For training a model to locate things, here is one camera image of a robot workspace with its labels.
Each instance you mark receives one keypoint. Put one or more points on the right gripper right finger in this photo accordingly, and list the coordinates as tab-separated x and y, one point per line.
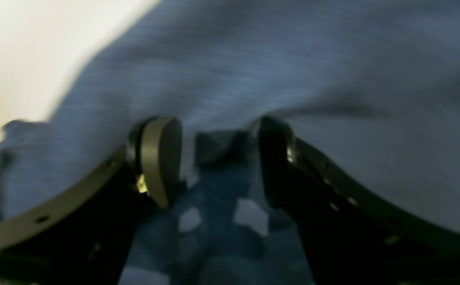
350	236

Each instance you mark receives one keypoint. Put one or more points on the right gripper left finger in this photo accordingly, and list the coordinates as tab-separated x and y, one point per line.
83	235

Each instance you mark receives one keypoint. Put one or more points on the dark blue t-shirt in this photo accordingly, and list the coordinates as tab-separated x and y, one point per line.
372	84

